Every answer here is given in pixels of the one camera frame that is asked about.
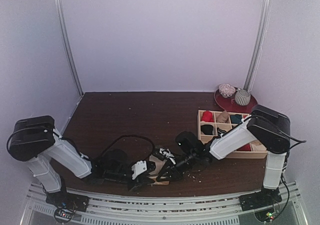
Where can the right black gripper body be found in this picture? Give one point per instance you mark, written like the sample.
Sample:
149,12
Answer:
171,166

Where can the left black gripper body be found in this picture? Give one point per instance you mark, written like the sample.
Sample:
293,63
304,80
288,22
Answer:
113,176

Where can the black sock white stripes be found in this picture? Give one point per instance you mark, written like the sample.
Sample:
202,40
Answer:
207,129

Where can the beige striped long sock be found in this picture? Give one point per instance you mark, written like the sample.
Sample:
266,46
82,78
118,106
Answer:
158,166

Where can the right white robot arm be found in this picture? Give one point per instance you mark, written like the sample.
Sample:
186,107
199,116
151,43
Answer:
271,128

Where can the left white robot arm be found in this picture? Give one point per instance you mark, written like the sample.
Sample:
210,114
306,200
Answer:
35,141

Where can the black striped sock in box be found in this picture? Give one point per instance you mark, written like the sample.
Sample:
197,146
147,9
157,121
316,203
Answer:
221,132

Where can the red rolled sock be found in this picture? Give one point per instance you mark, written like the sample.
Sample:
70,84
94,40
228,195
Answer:
207,116

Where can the tan rolled sock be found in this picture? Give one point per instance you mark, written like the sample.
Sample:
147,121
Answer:
222,117

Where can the red sock lower compartment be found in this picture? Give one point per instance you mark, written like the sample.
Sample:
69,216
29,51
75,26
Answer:
245,148

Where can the dark teal rolled sock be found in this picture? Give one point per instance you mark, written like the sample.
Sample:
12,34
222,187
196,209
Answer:
236,118

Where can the red round plate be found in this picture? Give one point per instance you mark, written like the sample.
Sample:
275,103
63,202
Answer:
229,104

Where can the white dotted bowl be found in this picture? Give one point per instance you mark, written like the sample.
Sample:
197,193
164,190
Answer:
226,90

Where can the grey striped cup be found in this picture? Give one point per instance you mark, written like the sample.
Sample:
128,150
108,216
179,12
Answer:
242,97

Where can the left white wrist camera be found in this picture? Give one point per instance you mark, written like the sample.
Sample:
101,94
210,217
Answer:
138,168

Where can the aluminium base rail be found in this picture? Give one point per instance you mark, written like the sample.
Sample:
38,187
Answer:
107,209

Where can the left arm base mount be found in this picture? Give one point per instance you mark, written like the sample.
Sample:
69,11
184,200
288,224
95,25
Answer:
66,207

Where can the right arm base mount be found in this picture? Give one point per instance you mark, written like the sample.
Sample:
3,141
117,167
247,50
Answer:
265,204

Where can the right aluminium frame post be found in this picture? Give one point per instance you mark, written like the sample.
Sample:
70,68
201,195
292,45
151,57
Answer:
258,46

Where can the aluminium frame post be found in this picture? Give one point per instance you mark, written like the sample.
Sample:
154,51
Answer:
258,46
67,47

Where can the left aluminium frame post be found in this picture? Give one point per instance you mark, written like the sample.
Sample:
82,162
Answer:
67,47

